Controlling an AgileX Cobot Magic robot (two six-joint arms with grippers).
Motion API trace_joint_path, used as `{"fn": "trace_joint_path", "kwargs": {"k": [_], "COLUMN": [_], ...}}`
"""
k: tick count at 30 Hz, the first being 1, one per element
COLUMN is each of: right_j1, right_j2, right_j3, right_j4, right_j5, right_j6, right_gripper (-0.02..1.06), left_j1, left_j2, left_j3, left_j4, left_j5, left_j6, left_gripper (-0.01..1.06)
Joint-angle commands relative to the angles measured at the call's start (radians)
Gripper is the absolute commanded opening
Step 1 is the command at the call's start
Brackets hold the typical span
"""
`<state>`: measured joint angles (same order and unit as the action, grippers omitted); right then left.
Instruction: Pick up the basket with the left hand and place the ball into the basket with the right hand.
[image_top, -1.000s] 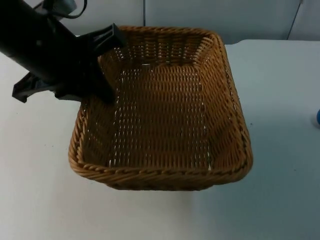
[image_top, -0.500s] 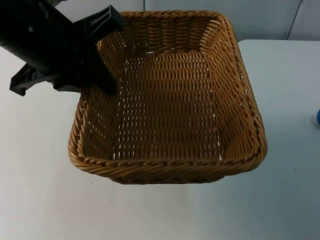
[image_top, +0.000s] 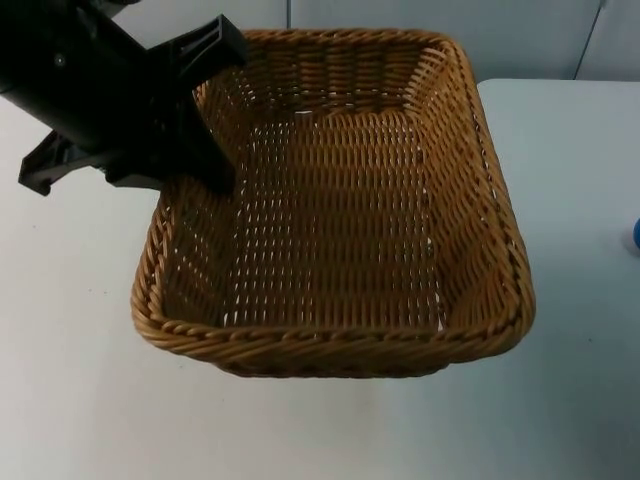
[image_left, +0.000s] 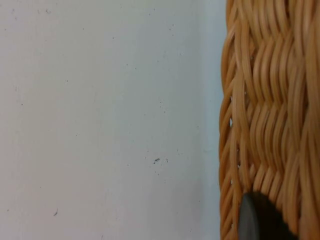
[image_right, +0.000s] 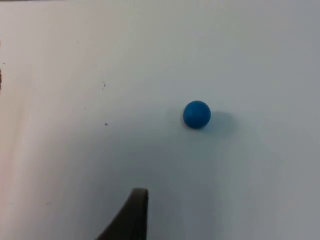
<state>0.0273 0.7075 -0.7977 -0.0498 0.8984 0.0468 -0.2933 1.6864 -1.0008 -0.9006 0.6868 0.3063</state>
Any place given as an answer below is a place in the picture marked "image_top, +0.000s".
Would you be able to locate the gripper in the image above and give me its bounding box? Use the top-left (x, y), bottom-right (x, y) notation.
top-left (9, 13), bottom-right (250, 197)

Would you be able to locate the pale brown wicker basket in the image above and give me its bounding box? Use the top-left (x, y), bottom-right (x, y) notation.
top-left (130, 28), bottom-right (537, 384)

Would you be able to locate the blue ball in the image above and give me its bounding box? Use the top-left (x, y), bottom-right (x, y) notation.
top-left (621, 215), bottom-right (640, 257)

